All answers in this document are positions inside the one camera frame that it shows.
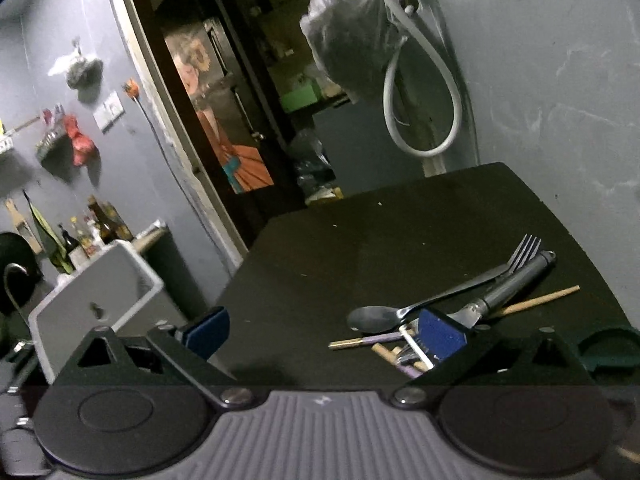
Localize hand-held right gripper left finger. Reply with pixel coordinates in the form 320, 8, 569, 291
47, 306, 256, 409

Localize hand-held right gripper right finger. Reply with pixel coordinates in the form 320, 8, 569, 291
391, 307, 599, 409

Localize wooden chopstick purple band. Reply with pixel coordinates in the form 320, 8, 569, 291
328, 284, 582, 352
371, 342, 426, 381

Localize steel spoon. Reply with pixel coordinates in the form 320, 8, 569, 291
346, 304, 436, 337

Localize grey handled peeler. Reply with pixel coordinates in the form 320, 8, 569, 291
446, 251, 557, 327

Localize white perforated plastic basket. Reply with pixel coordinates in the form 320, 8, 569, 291
27, 239, 166, 383

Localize steel fork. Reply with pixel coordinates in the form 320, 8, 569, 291
410, 234, 544, 317

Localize dark green kitchen scissors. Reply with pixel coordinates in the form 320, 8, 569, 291
576, 326, 640, 377

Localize brown glass bottle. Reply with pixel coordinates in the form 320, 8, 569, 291
88, 194, 122, 246

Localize labelled dark bottle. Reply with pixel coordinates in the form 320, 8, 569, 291
56, 222, 92, 271

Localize curved metal hook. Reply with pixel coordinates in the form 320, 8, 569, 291
3, 261, 40, 332

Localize black round pan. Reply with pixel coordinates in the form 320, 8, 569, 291
0, 231, 44, 312

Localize dark green glass bottle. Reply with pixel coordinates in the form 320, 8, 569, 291
24, 191, 77, 276

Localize dark grey cabinet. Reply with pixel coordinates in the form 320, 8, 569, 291
311, 94, 427, 197

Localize black plastic bag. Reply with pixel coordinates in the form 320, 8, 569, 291
286, 129, 337, 197

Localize orange figure poster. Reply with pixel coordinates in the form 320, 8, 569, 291
164, 34, 276, 196

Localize wooden spatula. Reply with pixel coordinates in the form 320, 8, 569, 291
2, 196, 44, 257

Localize red cloth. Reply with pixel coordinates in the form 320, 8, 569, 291
62, 114, 99, 168

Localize dark wooden door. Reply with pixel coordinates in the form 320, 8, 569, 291
132, 0, 307, 247

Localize green box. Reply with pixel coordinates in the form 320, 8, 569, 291
279, 81, 322, 114

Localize hanging mesh scrubber bag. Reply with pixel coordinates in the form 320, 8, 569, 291
48, 36, 105, 92

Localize clear plastic bag dark contents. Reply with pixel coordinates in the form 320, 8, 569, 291
299, 0, 402, 104

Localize thin black hanging cable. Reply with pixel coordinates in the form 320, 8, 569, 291
134, 97, 237, 282

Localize white door frame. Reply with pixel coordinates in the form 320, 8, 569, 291
101, 0, 249, 262

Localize white wall switch plate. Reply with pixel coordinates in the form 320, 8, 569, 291
93, 90, 126, 134

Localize white flexible hose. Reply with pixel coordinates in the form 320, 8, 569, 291
366, 0, 464, 158

